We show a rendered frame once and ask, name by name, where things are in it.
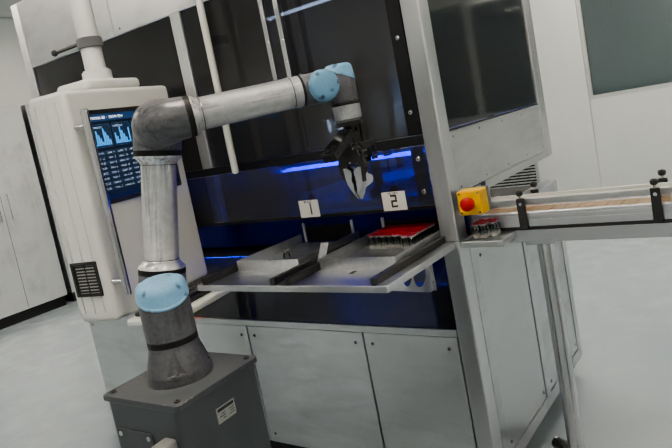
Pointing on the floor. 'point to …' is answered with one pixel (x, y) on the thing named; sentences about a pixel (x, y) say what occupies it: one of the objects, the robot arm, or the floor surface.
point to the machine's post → (446, 190)
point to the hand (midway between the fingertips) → (358, 195)
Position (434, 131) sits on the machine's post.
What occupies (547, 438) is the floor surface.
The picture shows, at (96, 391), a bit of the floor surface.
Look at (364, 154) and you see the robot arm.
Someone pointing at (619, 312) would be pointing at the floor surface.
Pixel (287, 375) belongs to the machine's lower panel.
